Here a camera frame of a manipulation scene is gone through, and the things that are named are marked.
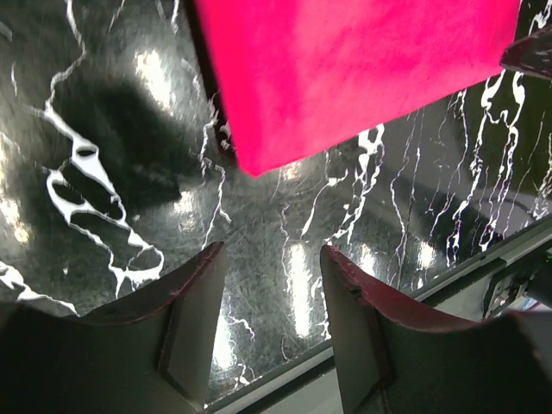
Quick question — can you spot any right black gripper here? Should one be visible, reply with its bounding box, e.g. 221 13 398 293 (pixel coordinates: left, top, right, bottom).
500 29 552 78

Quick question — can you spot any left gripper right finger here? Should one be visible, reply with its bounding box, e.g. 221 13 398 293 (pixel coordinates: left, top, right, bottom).
320 246 551 413

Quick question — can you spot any bright pink t shirt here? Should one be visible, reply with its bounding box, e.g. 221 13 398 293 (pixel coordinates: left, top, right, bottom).
195 1 520 177

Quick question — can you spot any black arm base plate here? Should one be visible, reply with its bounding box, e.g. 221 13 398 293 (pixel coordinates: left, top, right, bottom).
206 215 552 414

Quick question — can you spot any black marble pattern mat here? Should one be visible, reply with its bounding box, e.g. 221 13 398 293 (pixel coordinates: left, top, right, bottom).
1 1 551 413

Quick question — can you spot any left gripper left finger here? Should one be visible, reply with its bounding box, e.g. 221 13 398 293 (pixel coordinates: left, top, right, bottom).
1 242 226 413

